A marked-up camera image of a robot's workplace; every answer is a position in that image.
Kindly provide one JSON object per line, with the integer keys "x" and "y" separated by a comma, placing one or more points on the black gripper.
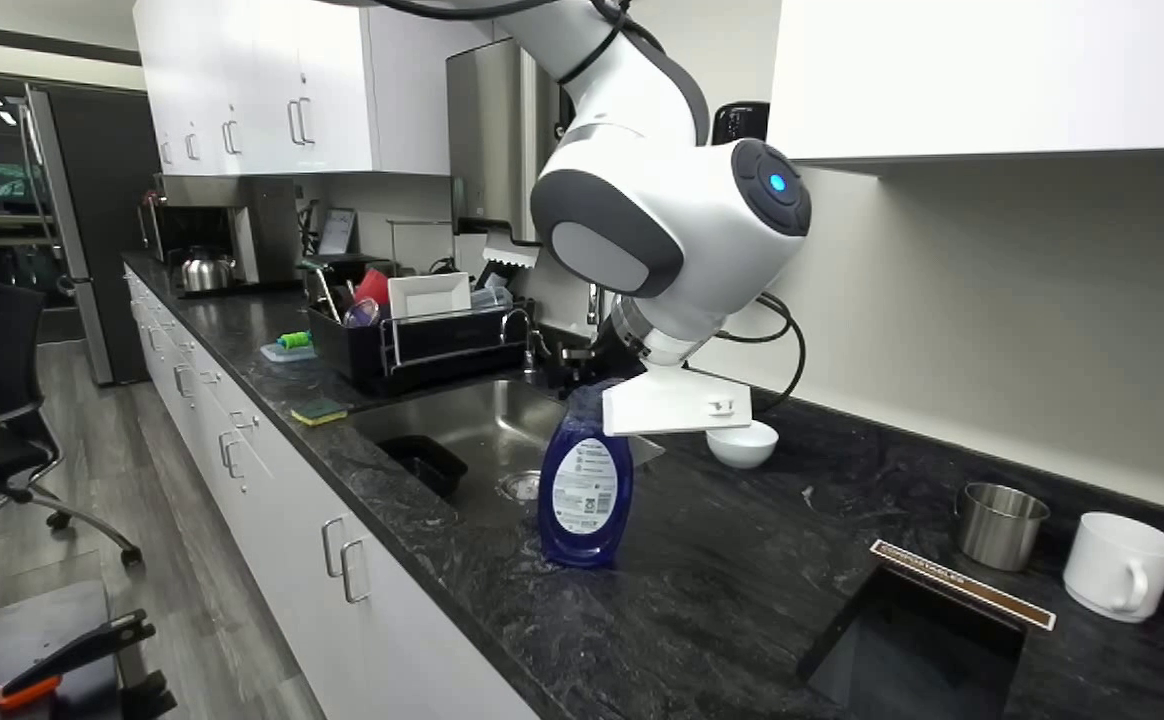
{"x": 635, "y": 343}

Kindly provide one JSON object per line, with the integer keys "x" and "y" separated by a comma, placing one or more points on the blue dish soap bottle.
{"x": 586, "y": 493}

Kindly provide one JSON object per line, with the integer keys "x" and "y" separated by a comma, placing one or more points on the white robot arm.
{"x": 685, "y": 226}

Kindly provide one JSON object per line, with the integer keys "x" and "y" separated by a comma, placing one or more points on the stainless steel sink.
{"x": 475, "y": 414}

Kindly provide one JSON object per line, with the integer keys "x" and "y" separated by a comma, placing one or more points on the black dish rack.
{"x": 435, "y": 353}

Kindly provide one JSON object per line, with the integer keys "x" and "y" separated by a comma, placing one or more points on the chrome gooseneck faucet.
{"x": 594, "y": 308}

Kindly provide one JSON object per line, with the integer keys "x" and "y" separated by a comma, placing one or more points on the small curved chrome tap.
{"x": 534, "y": 346}

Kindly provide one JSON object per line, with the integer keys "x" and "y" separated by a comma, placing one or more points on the clear plastic container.
{"x": 495, "y": 292}

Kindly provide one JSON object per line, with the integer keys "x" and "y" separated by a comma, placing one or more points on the small white bowl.
{"x": 744, "y": 447}

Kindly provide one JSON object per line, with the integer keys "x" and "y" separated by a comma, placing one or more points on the white plastic board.
{"x": 429, "y": 292}

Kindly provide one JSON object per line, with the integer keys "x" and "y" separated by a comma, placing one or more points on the red cup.
{"x": 372, "y": 284}

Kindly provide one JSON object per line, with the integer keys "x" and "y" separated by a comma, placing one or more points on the stainless paper towel dispenser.
{"x": 486, "y": 135}

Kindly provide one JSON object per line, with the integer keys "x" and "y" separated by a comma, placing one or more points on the yellow green sponge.
{"x": 316, "y": 414}

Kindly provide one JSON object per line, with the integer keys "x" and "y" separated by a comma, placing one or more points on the small black framed screen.
{"x": 339, "y": 232}

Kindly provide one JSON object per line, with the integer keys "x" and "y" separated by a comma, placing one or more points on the green and blue scrubber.
{"x": 289, "y": 346}

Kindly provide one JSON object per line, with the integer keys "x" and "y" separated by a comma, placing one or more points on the white base cabinets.
{"x": 340, "y": 614}

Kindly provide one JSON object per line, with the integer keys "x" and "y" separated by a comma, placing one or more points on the steel pot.
{"x": 201, "y": 274}

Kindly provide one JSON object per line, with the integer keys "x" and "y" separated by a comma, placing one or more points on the stainless steel cup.
{"x": 1005, "y": 526}

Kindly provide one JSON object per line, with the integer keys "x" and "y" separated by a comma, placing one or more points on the steel countertop appliance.
{"x": 201, "y": 226}

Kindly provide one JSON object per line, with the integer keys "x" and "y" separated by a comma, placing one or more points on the white mug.
{"x": 1114, "y": 566}

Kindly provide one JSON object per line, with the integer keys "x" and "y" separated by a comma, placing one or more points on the black office chair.
{"x": 0, "y": 440}

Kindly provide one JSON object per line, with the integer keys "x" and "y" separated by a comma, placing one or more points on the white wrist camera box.
{"x": 683, "y": 401}

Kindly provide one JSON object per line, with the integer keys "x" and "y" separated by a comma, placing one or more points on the black wall soap dispenser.
{"x": 741, "y": 120}

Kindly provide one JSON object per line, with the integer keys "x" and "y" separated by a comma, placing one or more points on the grey metal door frame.
{"x": 66, "y": 226}

